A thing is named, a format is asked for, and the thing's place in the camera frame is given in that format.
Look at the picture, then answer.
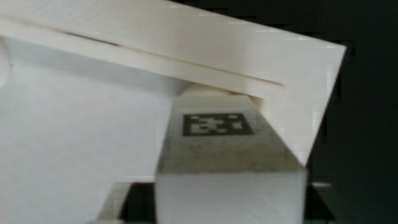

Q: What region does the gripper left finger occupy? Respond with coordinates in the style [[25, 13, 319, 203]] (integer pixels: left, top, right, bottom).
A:
[[95, 182, 157, 224]]

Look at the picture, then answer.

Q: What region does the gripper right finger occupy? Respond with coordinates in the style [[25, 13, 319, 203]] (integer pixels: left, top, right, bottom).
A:
[[304, 182, 351, 224]]

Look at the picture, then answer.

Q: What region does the white leg with tag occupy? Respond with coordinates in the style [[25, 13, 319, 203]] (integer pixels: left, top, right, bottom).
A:
[[155, 85, 308, 224]]

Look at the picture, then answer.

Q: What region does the white square tabletop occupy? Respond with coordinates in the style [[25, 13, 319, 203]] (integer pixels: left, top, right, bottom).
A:
[[0, 0, 349, 224]]

